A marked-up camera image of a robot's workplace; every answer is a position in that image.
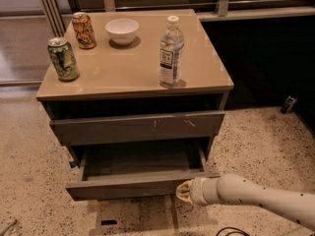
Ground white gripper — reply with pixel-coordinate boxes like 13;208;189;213
175;177;208;207

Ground grey drawer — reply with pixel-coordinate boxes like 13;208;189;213
66;146;219;201
50;111;224;146

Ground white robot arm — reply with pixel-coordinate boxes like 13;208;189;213
176;174;315;231

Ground grey top drawer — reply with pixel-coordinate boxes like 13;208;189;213
50;111;224;146

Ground grey drawer cabinet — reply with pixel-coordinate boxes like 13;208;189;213
34;9;234;202

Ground black floor slot plate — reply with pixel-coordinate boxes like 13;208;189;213
101;219;117;226

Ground small black floor object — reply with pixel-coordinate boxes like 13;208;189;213
281;96;297;114

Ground clear plastic water bottle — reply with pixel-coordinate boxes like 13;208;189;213
158;16;184;88

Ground white ceramic bowl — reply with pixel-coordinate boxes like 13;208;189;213
105;19;139;46

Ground grey metal rod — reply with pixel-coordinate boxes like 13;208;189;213
0;219;17;236

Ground green soda can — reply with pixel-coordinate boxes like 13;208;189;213
47;37;80;82

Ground orange soda can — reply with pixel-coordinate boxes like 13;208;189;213
72;12;96;49

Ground black cable on floor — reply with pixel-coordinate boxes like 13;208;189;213
215;226;251;236

